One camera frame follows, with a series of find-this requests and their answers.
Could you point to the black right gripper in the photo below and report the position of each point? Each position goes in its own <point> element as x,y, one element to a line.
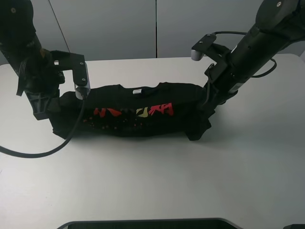
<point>222,77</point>

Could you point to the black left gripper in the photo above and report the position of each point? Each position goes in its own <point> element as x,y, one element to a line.
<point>41,73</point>

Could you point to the black printed t-shirt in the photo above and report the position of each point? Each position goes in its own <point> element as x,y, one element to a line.
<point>135,112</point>

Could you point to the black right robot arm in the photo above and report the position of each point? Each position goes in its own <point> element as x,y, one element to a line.
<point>278,24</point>

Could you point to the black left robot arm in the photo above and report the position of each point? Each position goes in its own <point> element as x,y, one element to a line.
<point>18,39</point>

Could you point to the black object bottom right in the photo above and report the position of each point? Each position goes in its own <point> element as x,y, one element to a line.
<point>295,226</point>

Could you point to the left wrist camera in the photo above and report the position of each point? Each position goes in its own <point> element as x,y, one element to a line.
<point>81,81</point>

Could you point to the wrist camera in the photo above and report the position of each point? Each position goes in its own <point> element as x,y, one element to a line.
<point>204,47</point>
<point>81,81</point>

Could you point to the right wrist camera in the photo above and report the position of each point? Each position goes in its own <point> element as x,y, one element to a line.
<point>204,47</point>

